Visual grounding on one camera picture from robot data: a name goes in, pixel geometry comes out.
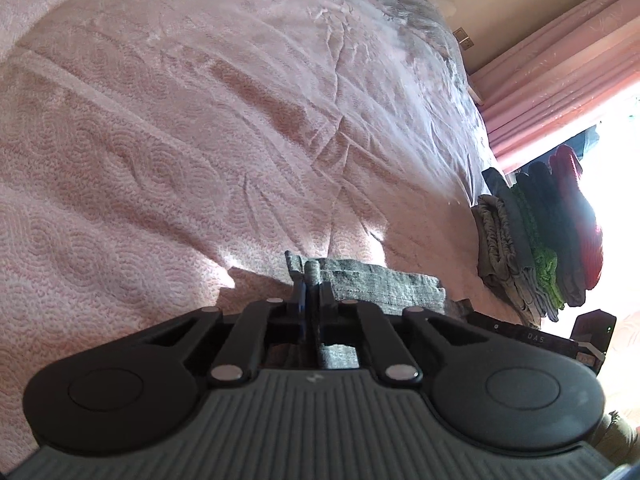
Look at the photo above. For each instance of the stack of folded clothes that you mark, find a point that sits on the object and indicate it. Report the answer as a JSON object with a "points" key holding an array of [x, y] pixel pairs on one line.
{"points": [[540, 246]]}

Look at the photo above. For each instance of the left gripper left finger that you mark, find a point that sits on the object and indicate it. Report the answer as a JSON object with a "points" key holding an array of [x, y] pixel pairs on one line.
{"points": [[261, 325]]}

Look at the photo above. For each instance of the pink and grey bedspread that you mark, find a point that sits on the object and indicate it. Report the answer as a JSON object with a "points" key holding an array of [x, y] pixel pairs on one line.
{"points": [[158, 156]]}

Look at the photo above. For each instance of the grey plaid shirt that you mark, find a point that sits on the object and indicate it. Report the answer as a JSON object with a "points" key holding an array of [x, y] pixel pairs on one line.
{"points": [[329, 281]]}

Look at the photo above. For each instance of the pink curtain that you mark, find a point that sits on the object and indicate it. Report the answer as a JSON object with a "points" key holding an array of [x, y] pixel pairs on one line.
{"points": [[556, 76]]}

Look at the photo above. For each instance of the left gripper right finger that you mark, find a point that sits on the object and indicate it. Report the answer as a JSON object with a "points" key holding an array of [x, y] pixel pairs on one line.
{"points": [[355, 333]]}

